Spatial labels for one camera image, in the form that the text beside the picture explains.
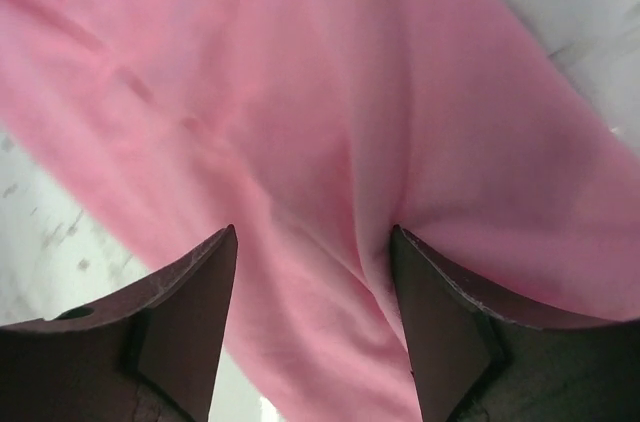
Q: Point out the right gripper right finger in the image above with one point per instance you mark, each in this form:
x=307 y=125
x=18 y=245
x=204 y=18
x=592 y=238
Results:
x=480 y=352

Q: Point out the pink t shirt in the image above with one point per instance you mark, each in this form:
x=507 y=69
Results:
x=504 y=134

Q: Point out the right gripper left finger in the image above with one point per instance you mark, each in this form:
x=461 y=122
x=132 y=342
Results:
x=147 y=352

